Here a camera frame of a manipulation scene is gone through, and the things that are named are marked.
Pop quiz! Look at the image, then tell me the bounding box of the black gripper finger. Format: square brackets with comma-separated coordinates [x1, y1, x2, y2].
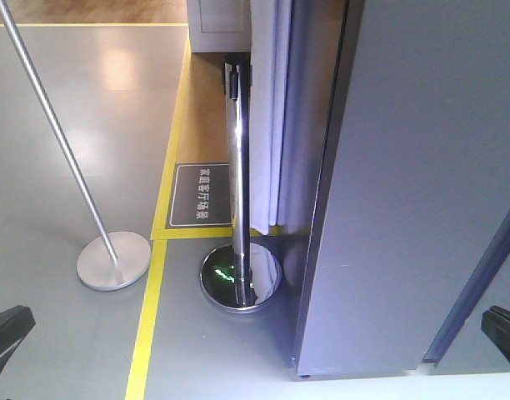
[481, 306, 510, 363]
[0, 305, 35, 374]

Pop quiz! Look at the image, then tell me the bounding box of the white open fridge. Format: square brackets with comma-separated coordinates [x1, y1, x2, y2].
[277, 1, 510, 378]

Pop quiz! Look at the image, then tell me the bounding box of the silver sign stand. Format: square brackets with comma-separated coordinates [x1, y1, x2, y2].
[0, 1, 152, 292]

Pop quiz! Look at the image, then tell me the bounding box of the dark floor sign plate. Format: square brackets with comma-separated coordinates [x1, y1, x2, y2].
[167, 162, 231, 228]

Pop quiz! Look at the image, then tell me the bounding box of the white panel cabinet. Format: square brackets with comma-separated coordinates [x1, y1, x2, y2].
[187, 0, 252, 53]

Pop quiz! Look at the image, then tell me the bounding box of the chrome stanchion post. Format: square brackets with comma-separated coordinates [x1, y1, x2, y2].
[200, 52, 283, 314]

